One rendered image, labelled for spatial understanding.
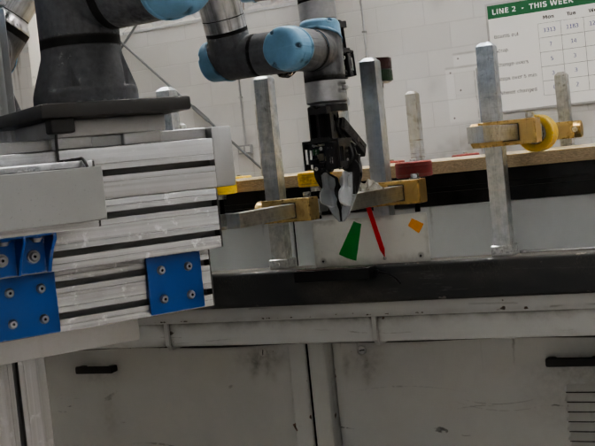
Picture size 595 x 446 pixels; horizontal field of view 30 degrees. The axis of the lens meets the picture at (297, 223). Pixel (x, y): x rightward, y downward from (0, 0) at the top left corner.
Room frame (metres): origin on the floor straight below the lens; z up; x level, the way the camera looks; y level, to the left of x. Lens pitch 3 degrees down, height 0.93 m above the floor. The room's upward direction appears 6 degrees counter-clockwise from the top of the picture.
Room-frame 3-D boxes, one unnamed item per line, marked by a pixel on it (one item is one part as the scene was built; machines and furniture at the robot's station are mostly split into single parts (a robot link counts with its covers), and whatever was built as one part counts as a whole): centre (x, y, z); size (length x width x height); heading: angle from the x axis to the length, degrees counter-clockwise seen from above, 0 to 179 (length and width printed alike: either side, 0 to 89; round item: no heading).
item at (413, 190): (2.34, -0.21, 0.85); 0.14 x 0.06 x 0.05; 65
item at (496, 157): (2.24, -0.41, 0.89); 0.04 x 0.04 x 0.48; 65
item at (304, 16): (2.27, -0.09, 1.23); 0.08 x 0.08 x 0.05
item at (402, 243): (2.33, -0.15, 0.75); 0.26 x 0.01 x 0.10; 65
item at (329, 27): (2.01, -0.07, 1.13); 0.09 x 0.08 x 0.11; 152
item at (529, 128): (2.23, -0.43, 0.95); 0.14 x 0.06 x 0.05; 65
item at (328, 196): (2.02, -0.06, 0.86); 0.06 x 0.03 x 0.09; 155
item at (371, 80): (2.34, -0.18, 0.89); 0.04 x 0.04 x 0.48; 65
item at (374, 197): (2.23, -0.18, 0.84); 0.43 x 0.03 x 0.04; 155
